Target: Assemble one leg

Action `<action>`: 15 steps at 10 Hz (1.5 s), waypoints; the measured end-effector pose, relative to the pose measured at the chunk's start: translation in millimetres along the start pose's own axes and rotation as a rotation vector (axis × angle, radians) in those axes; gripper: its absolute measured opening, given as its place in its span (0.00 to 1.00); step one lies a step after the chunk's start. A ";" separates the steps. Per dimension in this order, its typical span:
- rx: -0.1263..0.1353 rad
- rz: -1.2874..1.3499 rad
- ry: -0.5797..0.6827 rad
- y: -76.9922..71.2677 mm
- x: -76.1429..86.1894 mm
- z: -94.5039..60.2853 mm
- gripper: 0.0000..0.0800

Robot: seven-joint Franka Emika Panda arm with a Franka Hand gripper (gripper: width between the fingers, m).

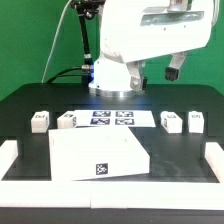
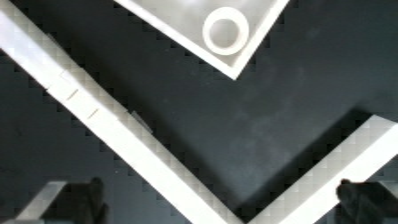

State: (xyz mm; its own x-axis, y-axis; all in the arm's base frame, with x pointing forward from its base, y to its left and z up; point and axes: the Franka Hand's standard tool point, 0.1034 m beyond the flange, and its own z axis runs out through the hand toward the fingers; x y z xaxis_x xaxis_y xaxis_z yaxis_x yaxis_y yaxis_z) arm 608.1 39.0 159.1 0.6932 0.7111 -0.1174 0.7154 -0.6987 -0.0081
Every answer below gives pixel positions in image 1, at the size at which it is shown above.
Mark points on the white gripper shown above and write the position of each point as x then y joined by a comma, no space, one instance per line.
133,30

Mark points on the white square tabletop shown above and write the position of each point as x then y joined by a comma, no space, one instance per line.
95,152

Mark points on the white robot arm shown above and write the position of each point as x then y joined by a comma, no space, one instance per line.
112,79

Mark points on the white marker sheet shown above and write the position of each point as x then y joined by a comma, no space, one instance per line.
129,118

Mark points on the white U-shaped fence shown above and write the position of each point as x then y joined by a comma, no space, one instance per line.
97,195

